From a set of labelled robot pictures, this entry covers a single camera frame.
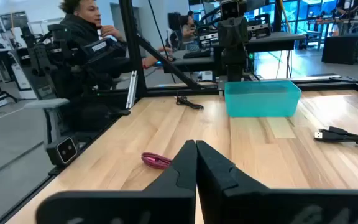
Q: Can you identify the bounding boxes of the black cabinet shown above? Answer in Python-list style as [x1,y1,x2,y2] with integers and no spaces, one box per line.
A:
[321,33,358,65]

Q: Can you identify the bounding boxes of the black USB cable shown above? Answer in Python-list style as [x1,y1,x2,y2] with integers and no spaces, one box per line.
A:
[313,126,358,149]

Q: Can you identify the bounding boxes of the grey metal stand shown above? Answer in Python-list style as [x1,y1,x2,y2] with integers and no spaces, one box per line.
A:
[23,98,71,147]

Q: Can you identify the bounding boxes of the black table-level camera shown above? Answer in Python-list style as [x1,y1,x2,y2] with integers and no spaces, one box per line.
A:
[45,136,79,166]

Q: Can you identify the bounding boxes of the black keyboard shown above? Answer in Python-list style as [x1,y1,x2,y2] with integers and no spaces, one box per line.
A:
[183,49,213,60]

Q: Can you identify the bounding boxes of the white machine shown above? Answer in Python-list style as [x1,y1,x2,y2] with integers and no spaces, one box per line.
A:
[8,26,37,100]

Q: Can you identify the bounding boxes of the person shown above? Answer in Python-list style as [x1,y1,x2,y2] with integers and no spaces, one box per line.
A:
[178,11,201,52]
[57,0,175,97]

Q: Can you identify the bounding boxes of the black desk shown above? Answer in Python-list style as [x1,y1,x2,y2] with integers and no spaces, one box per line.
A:
[162,49,217,74]
[213,32,306,54]

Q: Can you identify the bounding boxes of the black aluminium table frame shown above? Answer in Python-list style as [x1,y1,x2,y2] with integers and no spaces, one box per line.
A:
[0,0,358,224]

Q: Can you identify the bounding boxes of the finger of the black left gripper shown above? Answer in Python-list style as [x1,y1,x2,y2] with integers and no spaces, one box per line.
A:
[218,17,234,48]
[232,17,249,48]

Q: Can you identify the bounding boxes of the thin dark USB cable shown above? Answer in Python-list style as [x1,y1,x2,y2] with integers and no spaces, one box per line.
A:
[175,95,204,110]

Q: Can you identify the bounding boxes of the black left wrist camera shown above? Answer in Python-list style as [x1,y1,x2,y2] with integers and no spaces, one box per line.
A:
[220,0,241,21]

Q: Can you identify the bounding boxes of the pink braided USB cable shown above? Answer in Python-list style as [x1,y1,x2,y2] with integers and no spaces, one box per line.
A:
[140,152,173,170]

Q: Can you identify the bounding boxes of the teal plastic bin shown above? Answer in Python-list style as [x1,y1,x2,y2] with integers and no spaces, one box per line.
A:
[224,80,302,118]

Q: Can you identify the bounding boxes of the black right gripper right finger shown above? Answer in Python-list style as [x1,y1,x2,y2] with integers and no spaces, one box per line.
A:
[196,139,358,224]

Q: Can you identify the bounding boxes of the silver aluminium bar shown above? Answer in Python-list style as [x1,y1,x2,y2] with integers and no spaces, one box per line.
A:
[125,70,139,110]

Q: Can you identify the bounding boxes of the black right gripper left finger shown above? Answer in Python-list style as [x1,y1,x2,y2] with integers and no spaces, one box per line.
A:
[35,139,198,224]

